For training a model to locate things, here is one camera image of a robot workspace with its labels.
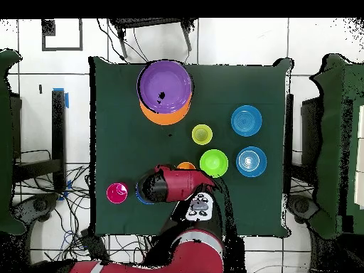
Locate orange cup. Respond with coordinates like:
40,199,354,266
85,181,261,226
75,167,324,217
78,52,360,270
176,161,197,171

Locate large orange bowl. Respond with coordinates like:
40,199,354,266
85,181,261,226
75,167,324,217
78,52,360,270
139,96,193,127

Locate purple bowl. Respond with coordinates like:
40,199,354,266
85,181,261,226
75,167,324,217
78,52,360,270
136,60,194,114

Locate yellow cup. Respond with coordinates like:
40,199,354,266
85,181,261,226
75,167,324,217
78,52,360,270
191,124,213,146

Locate small green bowl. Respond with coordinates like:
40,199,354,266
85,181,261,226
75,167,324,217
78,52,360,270
199,149,229,179

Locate dark green tablecloth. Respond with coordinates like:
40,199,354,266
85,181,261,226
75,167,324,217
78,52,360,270
87,56,294,237

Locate dark blue bowl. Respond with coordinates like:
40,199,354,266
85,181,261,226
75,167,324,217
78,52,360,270
135,181,154,205

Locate light blue bowl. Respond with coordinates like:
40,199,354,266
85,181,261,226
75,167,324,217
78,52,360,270
230,105,263,137
235,146,268,178

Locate red cup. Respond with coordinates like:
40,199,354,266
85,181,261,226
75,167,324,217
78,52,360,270
106,182,129,205

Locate black metal stand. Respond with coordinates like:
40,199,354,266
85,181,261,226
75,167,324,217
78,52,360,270
284,93,323,197
12,89,68,193

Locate blue tape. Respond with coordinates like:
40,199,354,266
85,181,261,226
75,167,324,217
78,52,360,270
52,87,70,109

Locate black power adapter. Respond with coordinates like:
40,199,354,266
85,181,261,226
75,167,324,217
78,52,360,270
80,230,111,264

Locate black stool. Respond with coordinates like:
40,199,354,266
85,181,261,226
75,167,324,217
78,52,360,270
109,18,198,59

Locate green cloth side table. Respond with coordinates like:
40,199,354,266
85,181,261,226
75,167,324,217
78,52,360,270
0,49,26,235
309,53,364,240

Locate white boxes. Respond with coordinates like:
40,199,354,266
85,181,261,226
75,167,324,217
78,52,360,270
353,105,364,210

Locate bundle of floor cables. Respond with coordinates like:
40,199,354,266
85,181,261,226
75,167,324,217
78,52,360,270
16,149,153,264

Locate black square floor frame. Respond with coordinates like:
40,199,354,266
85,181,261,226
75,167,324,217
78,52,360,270
41,18,84,52

